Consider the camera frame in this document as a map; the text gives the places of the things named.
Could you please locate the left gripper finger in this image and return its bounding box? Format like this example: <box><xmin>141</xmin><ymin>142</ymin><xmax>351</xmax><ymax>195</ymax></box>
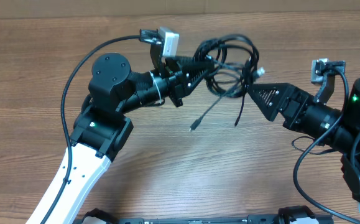
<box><xmin>176</xmin><ymin>57</ymin><xmax>215</xmax><ymax>72</ymax></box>
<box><xmin>186</xmin><ymin>70</ymin><xmax>209</xmax><ymax>93</ymax></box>

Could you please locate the black usb cable silver plug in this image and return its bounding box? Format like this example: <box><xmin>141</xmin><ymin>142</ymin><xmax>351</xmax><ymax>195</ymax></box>
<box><xmin>188</xmin><ymin>55</ymin><xmax>266</xmax><ymax>133</ymax></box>

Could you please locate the black usb cable blue plug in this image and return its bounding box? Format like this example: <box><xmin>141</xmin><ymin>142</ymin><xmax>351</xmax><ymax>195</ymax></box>
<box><xmin>193</xmin><ymin>34</ymin><xmax>260</xmax><ymax>82</ymax></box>

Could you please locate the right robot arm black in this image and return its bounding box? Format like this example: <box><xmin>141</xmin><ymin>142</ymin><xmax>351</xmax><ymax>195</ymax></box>
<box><xmin>248</xmin><ymin>78</ymin><xmax>360</xmax><ymax>212</ymax></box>

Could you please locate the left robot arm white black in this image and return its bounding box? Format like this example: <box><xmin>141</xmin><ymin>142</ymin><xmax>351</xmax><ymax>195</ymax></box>
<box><xmin>28</xmin><ymin>45</ymin><xmax>215</xmax><ymax>223</ymax></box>

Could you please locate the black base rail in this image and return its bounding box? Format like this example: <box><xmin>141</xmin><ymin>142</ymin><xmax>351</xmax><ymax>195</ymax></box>
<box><xmin>73</xmin><ymin>205</ymin><xmax>334</xmax><ymax>224</ymax></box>

